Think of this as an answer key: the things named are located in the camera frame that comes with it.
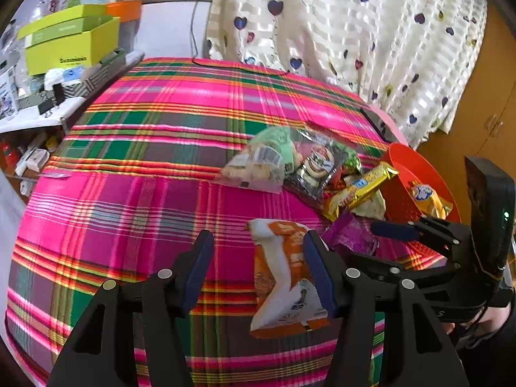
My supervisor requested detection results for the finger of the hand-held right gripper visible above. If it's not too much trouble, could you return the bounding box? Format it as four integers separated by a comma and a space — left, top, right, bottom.
370, 215, 473, 259
342, 252, 458, 291

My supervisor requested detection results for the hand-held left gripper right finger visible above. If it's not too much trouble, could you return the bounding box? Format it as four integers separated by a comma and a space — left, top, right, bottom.
303, 230, 470, 387

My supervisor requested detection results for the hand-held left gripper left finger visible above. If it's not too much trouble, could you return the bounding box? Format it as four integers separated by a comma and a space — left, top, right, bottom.
46, 230, 216, 387

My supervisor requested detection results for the orange white snack packet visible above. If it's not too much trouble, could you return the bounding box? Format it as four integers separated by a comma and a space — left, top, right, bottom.
247, 218, 337, 340

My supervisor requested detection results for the red plastic bowl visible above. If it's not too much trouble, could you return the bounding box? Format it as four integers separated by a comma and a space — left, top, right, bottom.
381, 143, 462, 234

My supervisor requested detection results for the purple snack packet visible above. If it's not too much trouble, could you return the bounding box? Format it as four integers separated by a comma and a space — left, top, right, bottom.
322, 210, 382, 256

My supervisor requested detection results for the yellow snack packet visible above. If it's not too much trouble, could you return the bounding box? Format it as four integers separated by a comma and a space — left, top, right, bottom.
407, 183, 452, 219

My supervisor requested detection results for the gold snack bar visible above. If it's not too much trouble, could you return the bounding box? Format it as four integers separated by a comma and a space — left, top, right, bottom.
322, 161, 400, 222

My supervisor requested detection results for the clear bag of puffed snacks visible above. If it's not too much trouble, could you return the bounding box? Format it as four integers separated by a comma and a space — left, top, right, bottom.
213, 126, 301, 194

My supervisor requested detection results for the person's right forearm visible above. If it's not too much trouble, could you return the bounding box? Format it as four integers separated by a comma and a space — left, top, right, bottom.
443, 306, 516, 355

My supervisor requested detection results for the white green snack packet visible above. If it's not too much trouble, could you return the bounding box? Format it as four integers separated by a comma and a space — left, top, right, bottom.
351, 189, 388, 220

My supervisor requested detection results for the green candy packet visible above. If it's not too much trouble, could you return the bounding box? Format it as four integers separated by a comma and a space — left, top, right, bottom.
342, 149, 363, 176

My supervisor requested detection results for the pink plaid blanket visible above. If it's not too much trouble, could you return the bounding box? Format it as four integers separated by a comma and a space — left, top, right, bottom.
4, 57, 448, 387

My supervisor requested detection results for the dark round cookie packet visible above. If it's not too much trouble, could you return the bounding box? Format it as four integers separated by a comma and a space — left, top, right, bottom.
284, 129, 347, 210

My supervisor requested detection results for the black phone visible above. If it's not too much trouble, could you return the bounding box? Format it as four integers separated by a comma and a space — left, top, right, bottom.
360, 107, 398, 144

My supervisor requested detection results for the white heart print curtain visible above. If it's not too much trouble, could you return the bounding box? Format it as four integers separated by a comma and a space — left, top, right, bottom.
205, 0, 488, 150

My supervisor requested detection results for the striped storage box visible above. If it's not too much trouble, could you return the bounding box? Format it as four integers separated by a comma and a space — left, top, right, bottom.
16, 48, 126, 109

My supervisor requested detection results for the white side table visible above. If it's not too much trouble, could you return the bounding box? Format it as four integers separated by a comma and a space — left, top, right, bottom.
0, 50, 146, 134

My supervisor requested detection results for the lime green cardboard box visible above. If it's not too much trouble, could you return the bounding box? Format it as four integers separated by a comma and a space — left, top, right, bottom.
17, 4, 122, 76

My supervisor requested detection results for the orange box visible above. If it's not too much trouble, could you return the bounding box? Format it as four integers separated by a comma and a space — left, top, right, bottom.
105, 0, 143, 24

